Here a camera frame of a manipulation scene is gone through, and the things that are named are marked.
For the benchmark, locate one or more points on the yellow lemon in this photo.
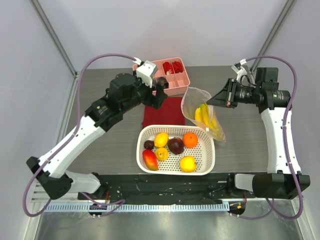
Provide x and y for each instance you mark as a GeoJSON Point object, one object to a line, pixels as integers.
{"type": "Point", "coordinates": [161, 140]}

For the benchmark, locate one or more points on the aluminium frame post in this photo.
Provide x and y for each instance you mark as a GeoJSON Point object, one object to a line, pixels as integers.
{"type": "Point", "coordinates": [277, 25]}
{"type": "Point", "coordinates": [52, 34]}

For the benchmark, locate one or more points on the left aluminium frame post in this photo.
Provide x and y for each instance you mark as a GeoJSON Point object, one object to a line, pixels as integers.
{"type": "Point", "coordinates": [52, 34]}

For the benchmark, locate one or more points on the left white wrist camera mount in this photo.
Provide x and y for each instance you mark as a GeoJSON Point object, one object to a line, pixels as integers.
{"type": "Point", "coordinates": [145, 70]}

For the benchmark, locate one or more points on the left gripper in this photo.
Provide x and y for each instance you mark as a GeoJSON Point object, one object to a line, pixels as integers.
{"type": "Point", "coordinates": [156, 101]}

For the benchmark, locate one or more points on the red yellow mango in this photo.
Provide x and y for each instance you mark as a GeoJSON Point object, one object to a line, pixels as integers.
{"type": "Point", "coordinates": [150, 160]}

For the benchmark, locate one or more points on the dark brown rolled item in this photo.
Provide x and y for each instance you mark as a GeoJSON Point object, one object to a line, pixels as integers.
{"type": "Point", "coordinates": [163, 82]}

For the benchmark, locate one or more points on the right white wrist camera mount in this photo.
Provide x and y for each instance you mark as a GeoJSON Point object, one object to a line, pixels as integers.
{"type": "Point", "coordinates": [240, 71]}

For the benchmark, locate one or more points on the small yellow bumpy fruit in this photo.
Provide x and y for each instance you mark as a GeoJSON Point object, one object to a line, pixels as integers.
{"type": "Point", "coordinates": [162, 154]}

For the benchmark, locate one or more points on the red item in organizer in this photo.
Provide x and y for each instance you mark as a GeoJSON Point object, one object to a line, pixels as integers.
{"type": "Point", "coordinates": [177, 67]}
{"type": "Point", "coordinates": [167, 68]}

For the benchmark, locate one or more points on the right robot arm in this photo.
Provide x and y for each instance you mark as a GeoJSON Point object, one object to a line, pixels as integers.
{"type": "Point", "coordinates": [283, 179]}

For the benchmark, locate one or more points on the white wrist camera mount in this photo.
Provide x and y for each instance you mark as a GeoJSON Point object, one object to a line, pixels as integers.
{"type": "Point", "coordinates": [240, 71]}
{"type": "Point", "coordinates": [145, 70]}

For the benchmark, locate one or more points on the yellow banana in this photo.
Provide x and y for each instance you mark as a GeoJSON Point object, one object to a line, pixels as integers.
{"type": "Point", "coordinates": [209, 123]}

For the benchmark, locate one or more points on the orange fruit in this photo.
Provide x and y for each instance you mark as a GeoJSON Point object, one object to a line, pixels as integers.
{"type": "Point", "coordinates": [190, 140]}

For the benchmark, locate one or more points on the dark red apple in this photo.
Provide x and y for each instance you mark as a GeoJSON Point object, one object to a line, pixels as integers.
{"type": "Point", "coordinates": [176, 145]}

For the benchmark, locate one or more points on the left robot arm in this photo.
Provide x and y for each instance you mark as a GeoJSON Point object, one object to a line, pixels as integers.
{"type": "Point", "coordinates": [125, 92]}

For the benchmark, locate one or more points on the right aluminium frame post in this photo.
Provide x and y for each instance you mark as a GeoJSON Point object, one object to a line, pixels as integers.
{"type": "Point", "coordinates": [277, 25]}

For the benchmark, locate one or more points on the small dark plum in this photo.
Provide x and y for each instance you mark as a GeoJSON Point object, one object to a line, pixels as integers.
{"type": "Point", "coordinates": [149, 144]}

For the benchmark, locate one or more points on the white slotted cable duct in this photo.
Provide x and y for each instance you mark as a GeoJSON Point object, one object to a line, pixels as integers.
{"type": "Point", "coordinates": [77, 207]}

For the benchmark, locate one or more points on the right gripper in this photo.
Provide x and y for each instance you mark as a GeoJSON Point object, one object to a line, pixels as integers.
{"type": "Point", "coordinates": [230, 93]}

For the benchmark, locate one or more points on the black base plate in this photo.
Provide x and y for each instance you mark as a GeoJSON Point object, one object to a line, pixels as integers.
{"type": "Point", "coordinates": [160, 189]}

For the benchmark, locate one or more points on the folded red cloth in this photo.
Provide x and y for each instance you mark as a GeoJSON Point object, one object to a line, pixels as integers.
{"type": "Point", "coordinates": [169, 113]}

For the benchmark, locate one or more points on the white perforated plastic basket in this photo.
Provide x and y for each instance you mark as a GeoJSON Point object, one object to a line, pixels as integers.
{"type": "Point", "coordinates": [203, 152]}

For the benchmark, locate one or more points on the clear zip top bag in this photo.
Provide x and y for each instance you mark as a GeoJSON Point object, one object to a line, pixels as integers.
{"type": "Point", "coordinates": [194, 107]}

